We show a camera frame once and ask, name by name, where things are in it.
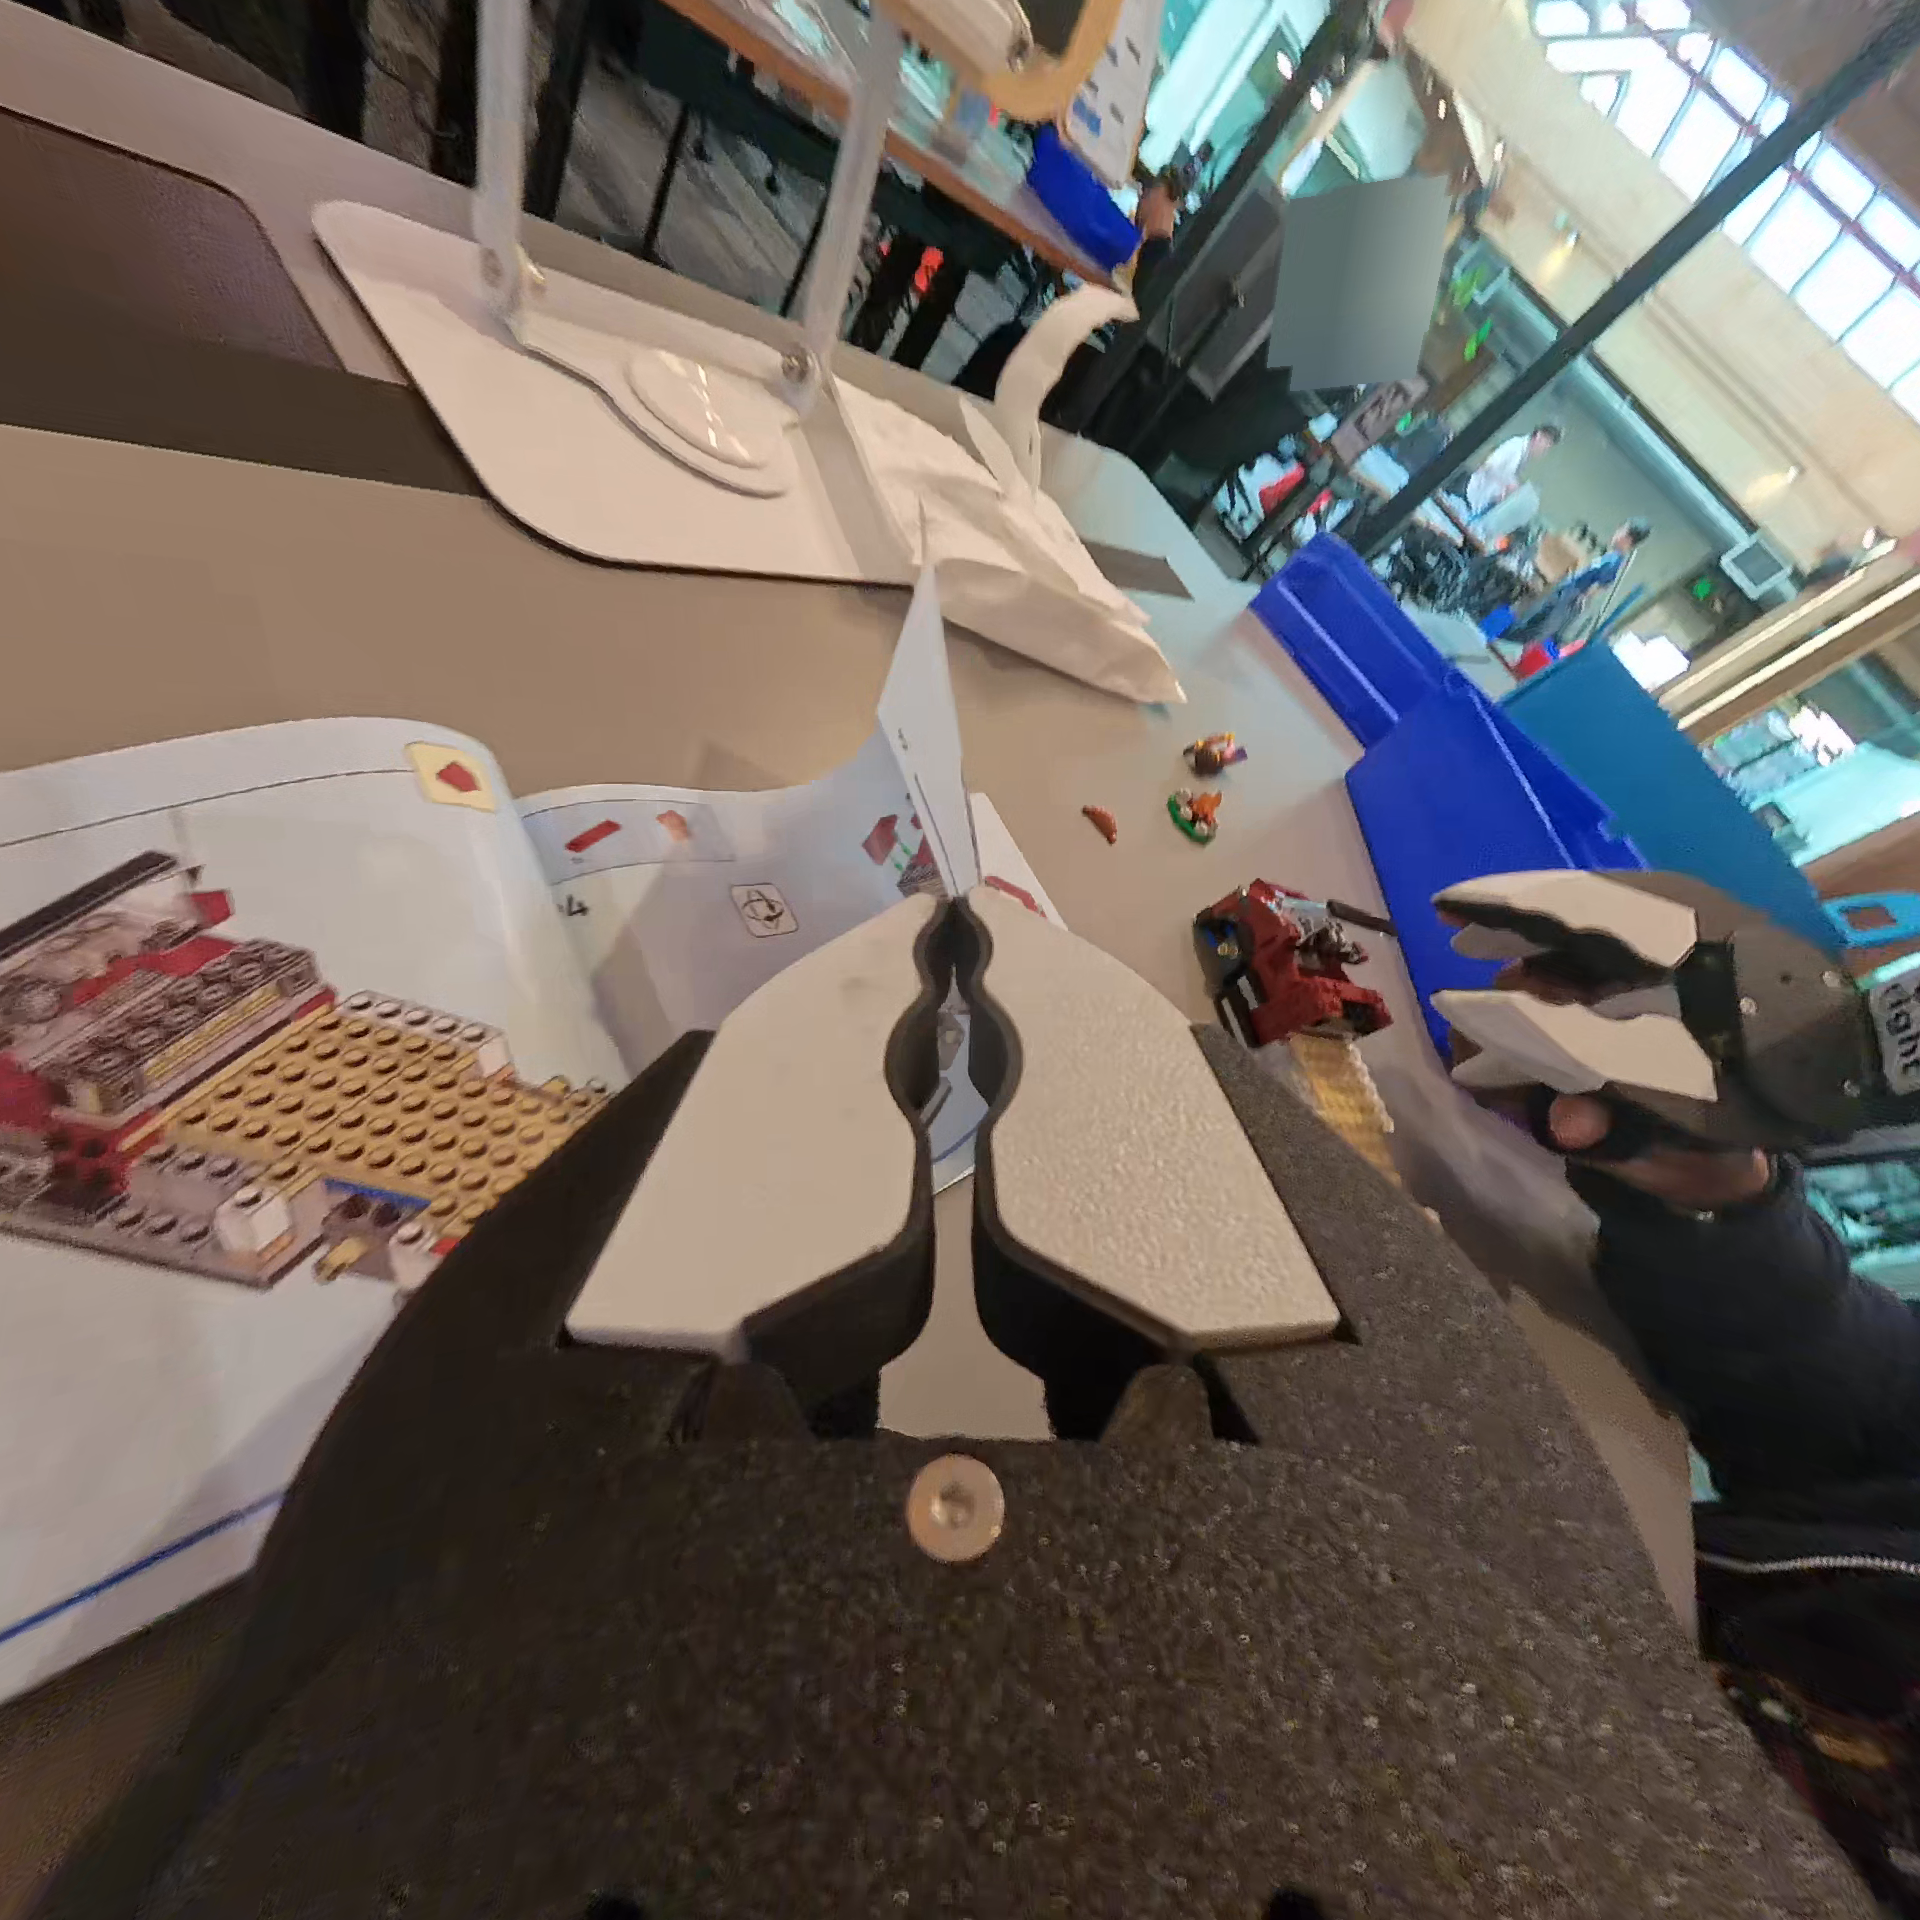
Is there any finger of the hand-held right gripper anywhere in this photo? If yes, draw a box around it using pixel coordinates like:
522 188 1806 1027
1432 871 1712 975
1429 975 1722 1105

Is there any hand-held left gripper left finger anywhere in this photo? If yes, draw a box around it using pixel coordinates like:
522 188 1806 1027
564 895 957 1364

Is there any person's right hand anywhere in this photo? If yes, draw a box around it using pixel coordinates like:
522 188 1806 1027
1526 1085 1777 1214

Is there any person's right forearm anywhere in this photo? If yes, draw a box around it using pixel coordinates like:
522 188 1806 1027
1592 1154 1920 1517

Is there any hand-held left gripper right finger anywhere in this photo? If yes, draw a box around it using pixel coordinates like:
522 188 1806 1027
956 887 1345 1361

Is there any red toy brick model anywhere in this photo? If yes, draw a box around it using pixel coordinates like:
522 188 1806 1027
1194 881 1400 1049

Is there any blue plastic bin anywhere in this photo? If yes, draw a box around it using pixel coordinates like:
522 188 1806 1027
1249 532 1648 1061

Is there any white paper bag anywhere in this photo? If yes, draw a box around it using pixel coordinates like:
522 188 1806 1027
829 278 1187 707

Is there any toy brick instruction booklet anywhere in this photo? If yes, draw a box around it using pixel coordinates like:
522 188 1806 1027
0 562 1070 1705

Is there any blue partition panel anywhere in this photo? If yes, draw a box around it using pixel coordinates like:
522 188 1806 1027
1500 643 1846 951

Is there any dark desk mat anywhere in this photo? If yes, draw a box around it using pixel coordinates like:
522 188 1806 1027
0 106 482 497

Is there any white monitor stand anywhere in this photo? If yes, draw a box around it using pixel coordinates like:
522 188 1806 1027
312 0 922 588

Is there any tan toy brick plate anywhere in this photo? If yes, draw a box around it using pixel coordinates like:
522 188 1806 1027
1282 1027 1403 1187

